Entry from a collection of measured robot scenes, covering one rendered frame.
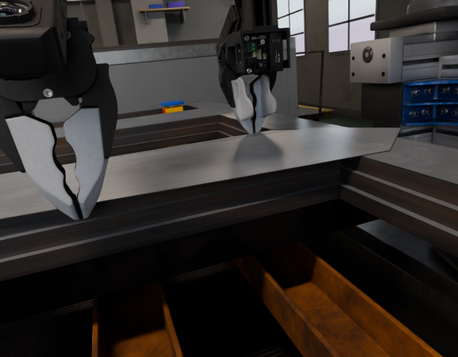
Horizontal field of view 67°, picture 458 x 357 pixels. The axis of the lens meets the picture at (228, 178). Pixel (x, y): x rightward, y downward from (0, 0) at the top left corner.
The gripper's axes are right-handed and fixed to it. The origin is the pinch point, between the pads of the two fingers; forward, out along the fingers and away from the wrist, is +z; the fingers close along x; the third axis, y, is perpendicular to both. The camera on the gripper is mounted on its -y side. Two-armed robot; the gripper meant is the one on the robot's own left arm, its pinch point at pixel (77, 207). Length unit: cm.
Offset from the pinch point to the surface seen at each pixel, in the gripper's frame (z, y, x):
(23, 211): 0.7, 4.0, 4.8
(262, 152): 0.7, 8.7, -20.4
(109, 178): 0.7, 9.9, -2.6
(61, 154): 4.0, 47.3, 6.5
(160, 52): -16, 94, -24
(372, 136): 0.6, 6.5, -34.9
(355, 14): -64, 436, -376
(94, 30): -105, 787, -13
